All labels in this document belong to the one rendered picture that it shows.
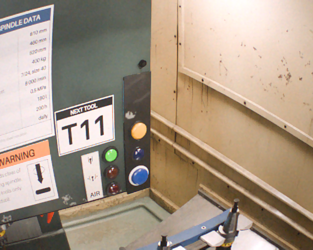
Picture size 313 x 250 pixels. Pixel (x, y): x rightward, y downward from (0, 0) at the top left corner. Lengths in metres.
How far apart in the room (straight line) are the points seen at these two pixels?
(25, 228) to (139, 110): 0.97
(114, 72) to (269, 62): 0.83
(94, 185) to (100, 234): 1.38
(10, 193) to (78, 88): 0.20
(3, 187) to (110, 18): 0.30
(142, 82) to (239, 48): 0.85
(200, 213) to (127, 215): 0.50
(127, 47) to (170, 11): 1.15
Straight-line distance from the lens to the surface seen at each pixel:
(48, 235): 1.60
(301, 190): 1.40
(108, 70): 0.60
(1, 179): 0.59
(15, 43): 0.52
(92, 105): 0.60
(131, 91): 0.63
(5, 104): 0.54
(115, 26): 0.58
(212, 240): 1.07
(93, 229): 2.06
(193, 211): 1.82
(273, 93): 1.37
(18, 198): 0.62
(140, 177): 0.69
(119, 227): 2.08
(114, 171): 0.66
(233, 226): 1.07
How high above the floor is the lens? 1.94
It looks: 27 degrees down
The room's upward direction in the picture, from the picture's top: 1 degrees clockwise
